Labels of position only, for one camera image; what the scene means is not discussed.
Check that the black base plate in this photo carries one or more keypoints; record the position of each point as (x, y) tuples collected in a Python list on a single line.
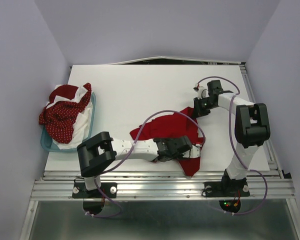
[(215, 189), (79, 191)]

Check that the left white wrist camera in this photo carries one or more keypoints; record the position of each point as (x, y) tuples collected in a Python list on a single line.
[(195, 151)]

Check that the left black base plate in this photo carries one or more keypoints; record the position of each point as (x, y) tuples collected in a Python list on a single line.
[(79, 191)]

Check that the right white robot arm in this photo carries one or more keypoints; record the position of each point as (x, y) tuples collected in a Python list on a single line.
[(250, 131)]

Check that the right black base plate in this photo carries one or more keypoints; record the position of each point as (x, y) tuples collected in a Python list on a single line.
[(215, 189)]

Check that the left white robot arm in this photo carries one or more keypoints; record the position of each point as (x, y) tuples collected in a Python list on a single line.
[(96, 154)]

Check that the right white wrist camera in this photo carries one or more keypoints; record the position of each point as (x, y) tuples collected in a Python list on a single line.
[(201, 91)]

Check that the plain red skirt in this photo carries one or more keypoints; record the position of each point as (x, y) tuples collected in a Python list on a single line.
[(174, 126)]

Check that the teal plastic basket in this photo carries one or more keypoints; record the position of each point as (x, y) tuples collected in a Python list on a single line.
[(83, 134)]

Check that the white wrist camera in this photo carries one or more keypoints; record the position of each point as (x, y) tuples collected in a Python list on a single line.
[(195, 151), (201, 91)]

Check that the aluminium frame rail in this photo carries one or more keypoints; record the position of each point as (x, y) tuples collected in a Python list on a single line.
[(163, 204)]

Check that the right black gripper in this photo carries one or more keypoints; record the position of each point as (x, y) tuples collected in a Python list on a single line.
[(198, 111)]

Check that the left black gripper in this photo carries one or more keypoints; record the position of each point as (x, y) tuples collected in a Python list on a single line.
[(178, 156)]

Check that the red polka dot skirt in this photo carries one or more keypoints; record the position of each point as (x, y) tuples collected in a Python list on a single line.
[(65, 107)]

